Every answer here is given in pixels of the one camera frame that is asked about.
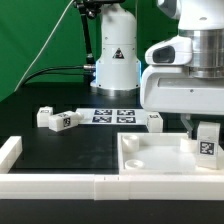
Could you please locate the black cable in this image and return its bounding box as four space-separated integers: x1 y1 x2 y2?
20 64 98 88

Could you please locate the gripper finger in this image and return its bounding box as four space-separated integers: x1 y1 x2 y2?
180 114 194 138

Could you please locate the white square tabletop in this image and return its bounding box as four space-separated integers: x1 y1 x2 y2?
117 133 224 175

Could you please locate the white U-shaped fence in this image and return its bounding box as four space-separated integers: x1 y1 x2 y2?
0 136 224 200

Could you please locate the white cable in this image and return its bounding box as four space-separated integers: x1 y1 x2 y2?
13 0 75 93

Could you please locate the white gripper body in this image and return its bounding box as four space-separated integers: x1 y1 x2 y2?
140 66 224 115

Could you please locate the white marker sheet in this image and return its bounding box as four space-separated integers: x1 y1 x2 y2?
77 108 153 125

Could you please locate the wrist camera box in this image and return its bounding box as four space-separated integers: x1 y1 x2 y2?
145 36 193 65

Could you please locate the black camera stand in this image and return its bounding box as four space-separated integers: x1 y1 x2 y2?
73 0 125 66

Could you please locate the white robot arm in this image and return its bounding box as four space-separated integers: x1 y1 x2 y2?
91 0 224 130

